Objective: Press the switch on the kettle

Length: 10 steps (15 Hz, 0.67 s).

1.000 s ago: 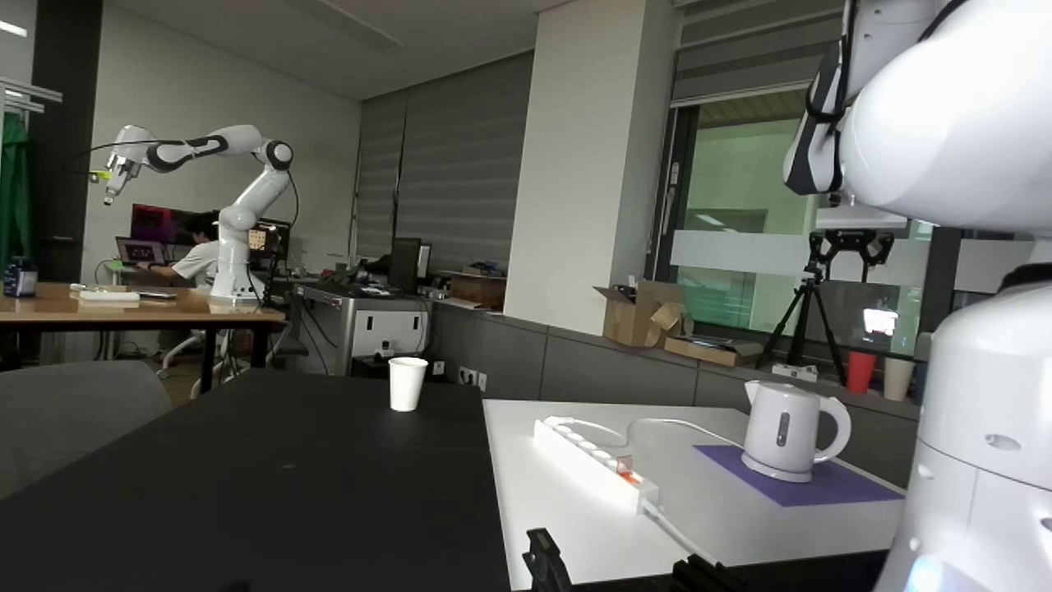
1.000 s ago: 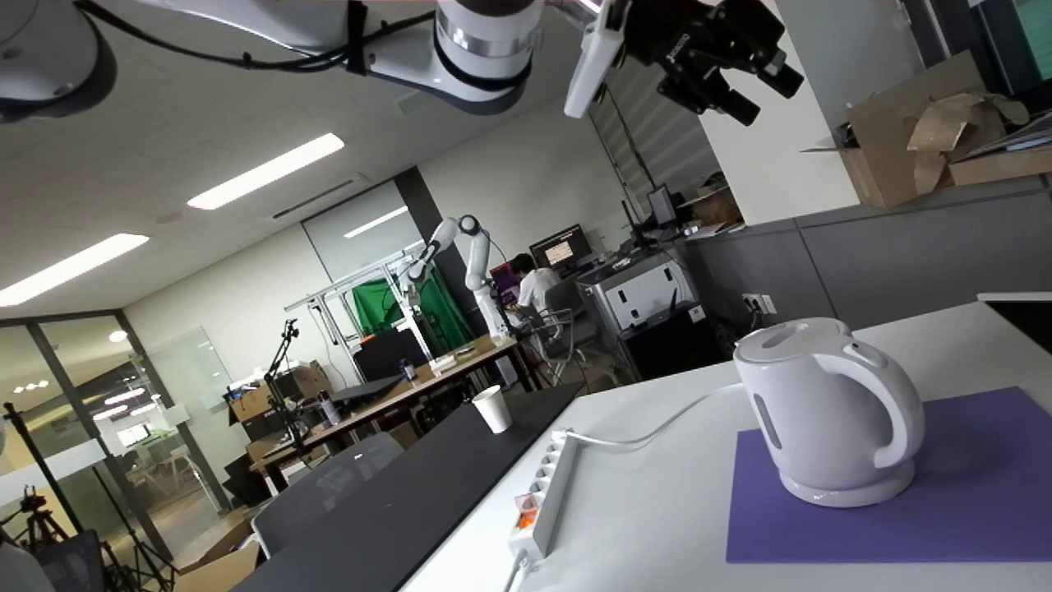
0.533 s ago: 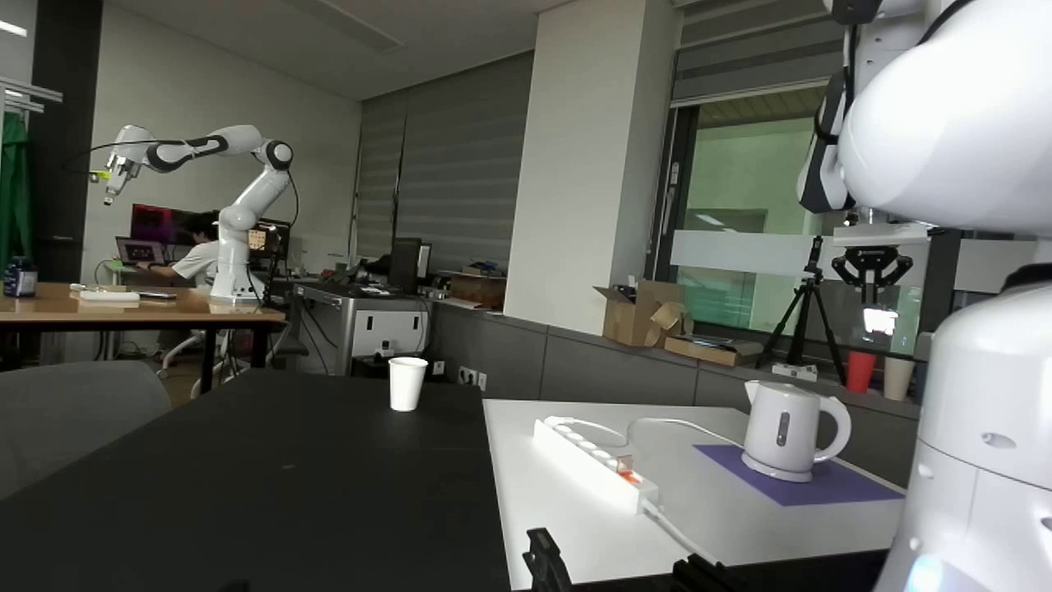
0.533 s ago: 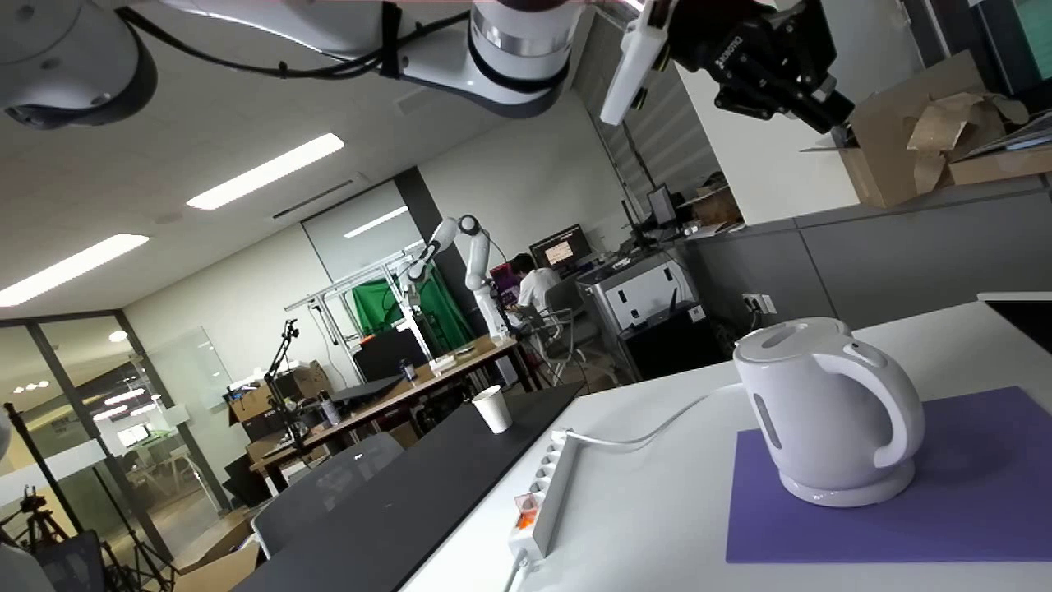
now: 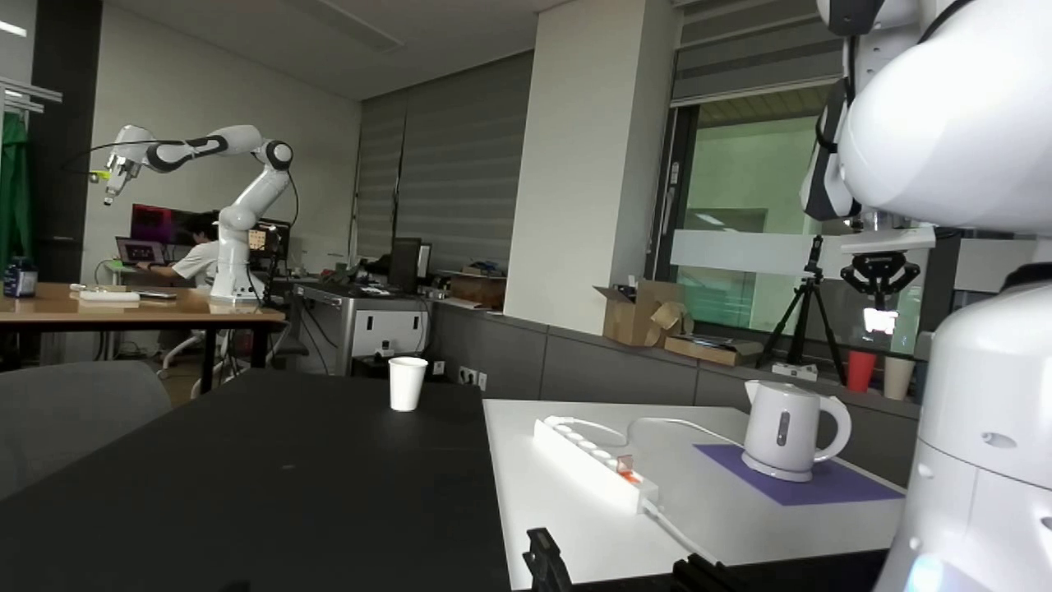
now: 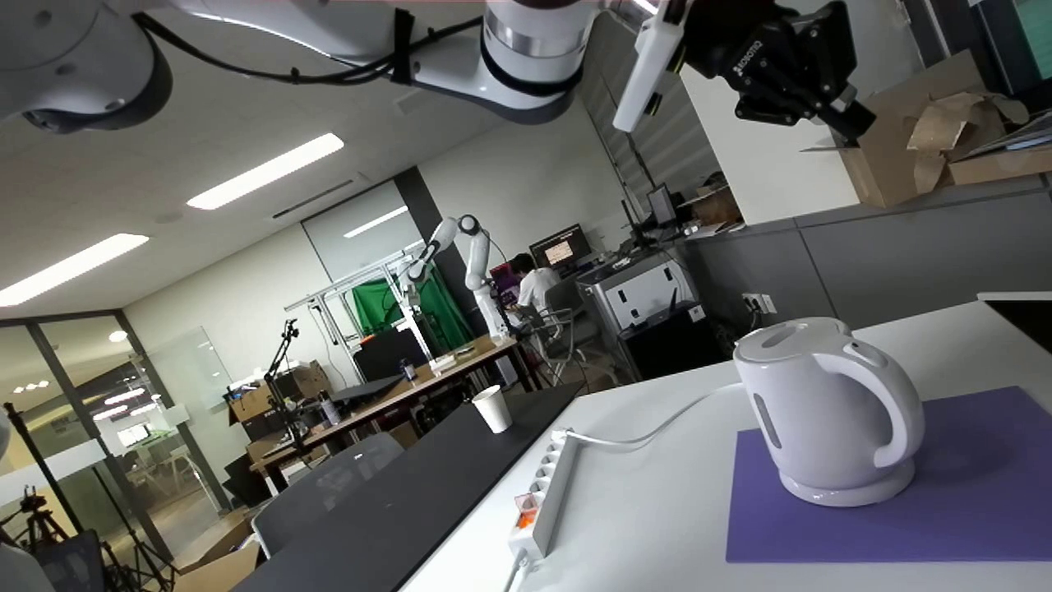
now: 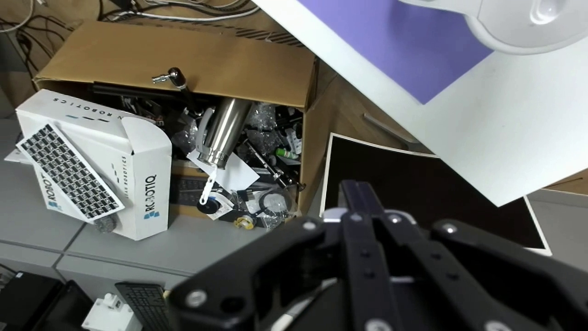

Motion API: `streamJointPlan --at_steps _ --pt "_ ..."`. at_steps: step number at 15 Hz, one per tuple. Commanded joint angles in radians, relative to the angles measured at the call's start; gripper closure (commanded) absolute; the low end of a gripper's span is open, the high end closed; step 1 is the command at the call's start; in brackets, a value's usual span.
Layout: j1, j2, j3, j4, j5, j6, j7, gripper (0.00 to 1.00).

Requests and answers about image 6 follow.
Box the black computer monitor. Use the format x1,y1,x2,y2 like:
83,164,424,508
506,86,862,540
525,224,597,274

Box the white paper cup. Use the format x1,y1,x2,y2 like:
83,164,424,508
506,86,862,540
472,382,517,438

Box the white electric kettle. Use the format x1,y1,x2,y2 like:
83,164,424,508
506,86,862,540
730,317,932,512

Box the white kettle power cable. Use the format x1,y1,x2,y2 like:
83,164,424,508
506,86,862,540
561,382,751,455

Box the black camera on stand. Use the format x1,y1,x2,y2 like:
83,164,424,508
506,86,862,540
263,317,307,382

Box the large open cardboard box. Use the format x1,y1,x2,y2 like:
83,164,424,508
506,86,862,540
801,46,1052,212

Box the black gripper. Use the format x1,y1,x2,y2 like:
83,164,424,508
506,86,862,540
682,0,881,140

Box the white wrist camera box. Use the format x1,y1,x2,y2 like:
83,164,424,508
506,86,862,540
607,0,692,137

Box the purple table mat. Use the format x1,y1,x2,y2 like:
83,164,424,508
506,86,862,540
724,384,1052,569

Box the white wall outlet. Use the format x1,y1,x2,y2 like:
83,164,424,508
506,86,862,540
744,290,784,321

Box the long wooden work table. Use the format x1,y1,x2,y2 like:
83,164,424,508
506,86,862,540
246,336,519,485

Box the black camera tripod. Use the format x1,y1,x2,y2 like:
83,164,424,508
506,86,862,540
0,399,177,592

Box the seated person in white shirt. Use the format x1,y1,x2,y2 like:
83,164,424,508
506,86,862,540
506,249,569,332

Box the white power strip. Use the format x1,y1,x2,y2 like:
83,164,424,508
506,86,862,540
506,424,582,562

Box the white power strip cord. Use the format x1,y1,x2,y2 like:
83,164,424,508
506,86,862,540
499,547,533,592

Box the long ceiling light panel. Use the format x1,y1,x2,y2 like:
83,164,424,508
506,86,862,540
0,231,153,309

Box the white cabinet with handles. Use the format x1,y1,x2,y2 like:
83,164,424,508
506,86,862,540
582,249,707,337

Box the green screen cloth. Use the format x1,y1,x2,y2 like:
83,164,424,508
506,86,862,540
346,268,476,357

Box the grey partition wall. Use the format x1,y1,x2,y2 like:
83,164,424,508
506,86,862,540
684,178,1052,336

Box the short ceiling light panel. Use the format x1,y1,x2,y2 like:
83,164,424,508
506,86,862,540
185,129,349,212

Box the brown cardboard floor box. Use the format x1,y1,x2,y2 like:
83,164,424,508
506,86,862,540
170,512,268,592

